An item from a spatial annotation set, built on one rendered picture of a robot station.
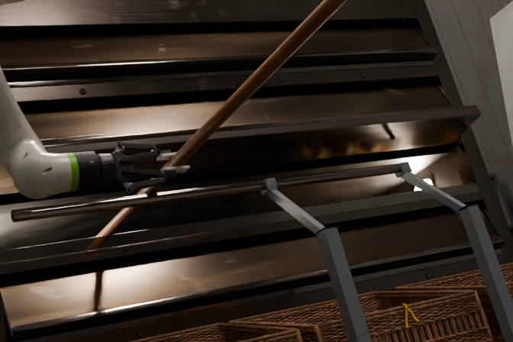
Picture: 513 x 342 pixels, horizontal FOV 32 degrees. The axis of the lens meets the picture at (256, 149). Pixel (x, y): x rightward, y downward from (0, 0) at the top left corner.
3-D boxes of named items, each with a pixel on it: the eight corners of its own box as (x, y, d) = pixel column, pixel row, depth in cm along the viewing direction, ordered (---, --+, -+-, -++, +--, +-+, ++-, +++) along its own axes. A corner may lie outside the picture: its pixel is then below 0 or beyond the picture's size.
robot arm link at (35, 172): (18, 209, 200) (20, 165, 196) (4, 185, 210) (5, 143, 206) (79, 203, 207) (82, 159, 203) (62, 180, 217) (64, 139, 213)
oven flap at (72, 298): (11, 341, 239) (-5, 281, 251) (500, 247, 326) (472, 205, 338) (13, 332, 236) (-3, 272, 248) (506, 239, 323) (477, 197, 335)
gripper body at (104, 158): (88, 159, 216) (124, 156, 221) (95, 191, 214) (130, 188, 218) (97, 147, 210) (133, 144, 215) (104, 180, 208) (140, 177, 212)
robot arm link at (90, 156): (82, 182, 203) (75, 144, 206) (69, 199, 213) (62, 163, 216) (108, 179, 206) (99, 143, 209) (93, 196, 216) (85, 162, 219)
